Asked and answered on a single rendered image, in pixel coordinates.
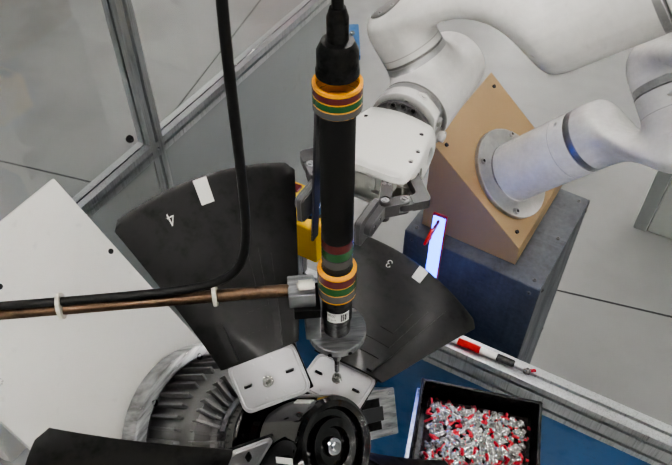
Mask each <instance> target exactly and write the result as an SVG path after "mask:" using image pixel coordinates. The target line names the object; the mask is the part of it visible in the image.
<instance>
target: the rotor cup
mask: <svg viewBox="0 0 672 465"><path fill-rule="evenodd" d="M297 399H303V400H314V401H312V402H311V403H310V404H305V403H294V402H295V401H296V400H297ZM271 433H272V434H273V437H272V444H271V446H270V447H269V449H268V451H267V452H266V454H265V456H264V458H263V459H262V461H261V463H260V464H259V465H288V464H280V463H276V457H283V458H292V460H293V465H368V464H369V460H370V454H371V436H370V430H369V426H368V423H367V420H366V418H365V416H364V414H363V412H362V411H361V409H360V408H359V407H358V406H357V405H356V404H355V403H354V402H353V401H352V400H350V399H348V398H346V397H344V396H341V395H337V394H302V395H299V396H297V397H294V398H291V399H289V400H286V401H283V402H281V403H278V404H275V405H273V406H270V407H267V408H265V409H262V410H259V411H257V412H254V413H248V412H246V411H245V410H244V409H243V408H242V405H241V403H239V404H238V405H237V407H236V409H235V410H234V412H233V414H232V416H231V419H230V421H229V424H228V428H227V433H226V440H225V449H229V448H231V447H234V446H237V445H240V444H243V443H246V442H248V441H251V440H254V439H257V438H260V437H262V436H265V435H268V434H271ZM333 437H336V438H338V439H339V440H340V442H341V451H340V453H339V454H338V455H336V456H332V455H330V454H329V452H328V442H329V440H330V439H331V438H333Z"/></svg>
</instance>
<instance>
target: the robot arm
mask: <svg viewBox="0 0 672 465"><path fill-rule="evenodd" d="M452 19H469V20H475V21H479V22H482V23H485V24H487V25H489V26H492V27H493V28H495V29H497V30H499V31H500V32H501V33H503V34H504V35H505V36H507V37H508V38H509V39H510V40H511V41H512V42H514V43H515V44H516V45H517V46H518V47H519V48H520V50H521V51H522V52H523V53H524V54H525V55H526V56H527V57H528V58H529V59H530V60H531V61H532V62H533V63H534V64H535V65H536V66H537V67H538V68H539V69H540V70H542V71H543V72H545V73H547V74H553V75H555V74H562V73H566V72H570V71H573V70H575V69H578V68H581V67H583V66H586V65H589V64H591V63H594V62H596V61H599V60H601V59H604V58H607V57H609V56H612V55H614V54H617V53H620V52H622V51H625V50H627V49H630V48H633V47H634V48H633V49H632V51H631V52H630V54H629V56H628V59H627V63H626V76H627V81H628V85H629V88H630V91H631V94H632V98H633V101H634V104H635V107H636V110H637V113H638V117H639V120H640V123H641V129H640V128H638V127H637V126H636V125H635V124H634V123H633V122H632V121H631V120H630V119H629V118H628V117H627V116H626V115H625V114H624V112H623V111H622V110H621V109H620V108H618V107H617V106H616V105H615V104H614V103H612V102H610V101H608V100H604V99H598V100H594V101H590V102H588V103H585V104H583V105H581V106H579V107H577V108H575V109H573V110H571V111H569V112H567V113H565V114H563V115H561V116H559V117H557V118H555V119H553V120H551V121H549V122H546V123H544V124H542V125H540V126H538V127H536V128H534V129H532V130H530V131H528V132H526V133H524V134H522V135H520V136H519V135H517V134H516V133H514V132H513V131H510V130H507V129H494V130H491V131H489V132H488V133H486V134H485V135H483V137H482V138H481V139H480V141H479V142H478V144H477V148H476V152H475V168H476V173H477V177H478V180H479V183H480V185H481V187H482V190H483V191H484V193H485V195H486V196H487V198H488V199H489V200H490V202H491V203H492V204H493V205H494V206H495V207H496V208H497V209H498V210H499V211H501V212H502V213H503V214H505V215H507V216H509V217H512V218H517V219H523V218H527V217H530V216H532V215H534V214H535V213H536V212H537V211H538V210H539V209H540V208H541V206H542V204H543V201H544V197H545V191H548V190H550V189H553V188H555V187H558V186H560V185H563V184H565V183H568V182H570V181H573V180H575V179H578V178H580V177H583V176H586V175H588V174H591V173H593V172H596V171H598V170H601V169H603V168H606V167H609V166H611V165H614V164H618V163H622V162H634V163H639V164H642V165H644V166H647V167H650V168H652V169H655V170H658V171H661V172H665V173H669V174H672V0H392V1H390V2H388V3H386V4H385V5H382V6H381V7H380V8H379V9H378V10H376V11H375V12H374V13H373V14H372V16H371V17H370V19H369V21H368V23H367V33H368V37H369V39H370V42H371V44H372V46H373V47H374V49H375V51H376V53H377V54H378V56H379V58H380V60H381V61H382V63H383V65H384V67H385V68H386V70H387V72H388V75H389V79H390V85H389V87H388V88H387V89H386V90H385V91H384V92H383V94H382V95H381V96H380V97H379V98H378V100H377V101H376V102H375V104H374V105H373V107H370V108H369V109H367V110H366V111H364V112H363V113H361V114H360V115H358V116H357V117H356V150H355V187H354V197H355V198H358V199H360V200H363V201H366V202H368V203H369V204H368V205H367V206H366V208H365V209H364V210H363V212H362V213H361V214H360V216H359V217H358V219H357V220H356V221H355V224H354V242H355V244H356V245H358V246H361V245H362V243H363V242H364V240H365V239H366V238H367V236H369V237H372V236H373V234H374V233H375V231H376V230H377V228H378V227H379V226H380V224H381V223H382V222H387V221H389V219H390V217H395V216H399V215H404V214H408V213H409V211H418V210H423V209H427V208H429V206H430V200H431V197H430V195H429V193H428V191H427V189H426V187H425V185H424V183H423V181H422V179H423V178H424V176H425V174H426V172H427V169H428V167H429V165H430V163H431V160H432V158H433V155H434V152H435V147H436V143H437V142H438V141H439V142H442V143H443V142H444V140H445V138H446V134H447V132H446V131H445V130H446V129H447V127H448V126H449V125H450V123H451V122H452V120H453V119H454V117H455V116H456V115H457V113H458V112H459V110H460V109H461V107H462V106H463V105H464V103H465V102H466V100H467V99H468V97H469V96H470V95H471V93H472V92H473V90H474V89H475V88H476V86H477V85H478V83H479V82H480V80H481V79H482V77H483V74H484V70H485V61H484V57H483V54H482V52H481V50H480V48H479V47H478V46H477V44H476V43H475V42H474V41H473V40H472V39H470V38H469V37H467V36H466V35H464V34H461V33H458V32H453V31H444V32H440V31H439V29H438V27H437V24H439V23H441V22H444V21H447V20H452ZM300 162H301V165H302V167H303V169H304V171H305V173H306V178H307V180H308V183H307V184H306V185H305V187H304V188H303V189H302V190H301V191H300V192H299V194H298V195H297V196H296V199H295V207H296V209H297V221H300V222H305V221H306V220H307V218H308V217H309V216H310V215H311V213H312V176H313V148H309V149H304V150H301V151H300Z"/></svg>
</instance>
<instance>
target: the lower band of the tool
mask: <svg viewBox="0 0 672 465"><path fill-rule="evenodd" d="M321 262H322V260H321V258H320V260H319V262H318V265H317V270H318V273H319V275H320V276H321V277H322V278H323V279H325V280H327V281H329V282H334V283H341V282H345V281H347V280H349V279H351V278H352V277H353V276H354V275H355V273H356V271H357V264H356V261H355V259H354V258H353V268H352V270H351V272H350V273H349V274H347V275H345V276H342V277H332V276H329V275H327V274H326V273H325V272H324V271H323V270H322V268H321Z"/></svg>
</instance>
